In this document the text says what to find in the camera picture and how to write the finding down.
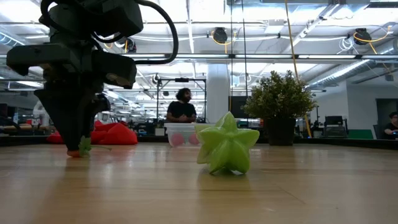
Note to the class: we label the silver ceiling air duct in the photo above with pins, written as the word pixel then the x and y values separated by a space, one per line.
pixel 342 73

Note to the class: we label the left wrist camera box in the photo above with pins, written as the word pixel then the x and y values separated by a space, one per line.
pixel 121 18

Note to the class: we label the pink toy peach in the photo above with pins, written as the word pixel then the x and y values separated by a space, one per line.
pixel 193 139

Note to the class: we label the person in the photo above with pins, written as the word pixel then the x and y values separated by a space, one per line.
pixel 390 127
pixel 181 110

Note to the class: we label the white building column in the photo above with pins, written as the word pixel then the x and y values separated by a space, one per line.
pixel 216 93

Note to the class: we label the black office chair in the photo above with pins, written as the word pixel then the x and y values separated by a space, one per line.
pixel 334 121

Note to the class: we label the black table frame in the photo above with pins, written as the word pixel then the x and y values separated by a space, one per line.
pixel 342 142

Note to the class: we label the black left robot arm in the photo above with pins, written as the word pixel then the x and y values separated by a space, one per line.
pixel 62 18

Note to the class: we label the red toy fruit with stem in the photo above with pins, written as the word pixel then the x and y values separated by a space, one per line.
pixel 84 146

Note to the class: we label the green toy starfruit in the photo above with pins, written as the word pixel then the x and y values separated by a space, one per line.
pixel 227 146

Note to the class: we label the clear plastic tupperware container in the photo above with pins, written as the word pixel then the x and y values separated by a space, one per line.
pixel 171 132

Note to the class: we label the black background rig frame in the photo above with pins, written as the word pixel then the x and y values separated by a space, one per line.
pixel 158 102

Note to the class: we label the white robot figure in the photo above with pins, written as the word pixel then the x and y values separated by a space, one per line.
pixel 42 116

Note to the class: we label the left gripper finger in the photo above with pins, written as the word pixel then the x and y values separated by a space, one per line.
pixel 62 112
pixel 94 105

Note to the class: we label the black monitor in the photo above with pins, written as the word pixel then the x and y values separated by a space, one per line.
pixel 237 107

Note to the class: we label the red toy strawberry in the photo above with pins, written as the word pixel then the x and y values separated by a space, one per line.
pixel 177 140

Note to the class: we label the green panel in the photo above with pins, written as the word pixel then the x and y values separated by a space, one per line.
pixel 360 134

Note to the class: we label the long ceiling light bar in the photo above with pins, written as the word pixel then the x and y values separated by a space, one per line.
pixel 264 56

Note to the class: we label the potted green plant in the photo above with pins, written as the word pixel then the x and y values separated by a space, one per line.
pixel 280 99

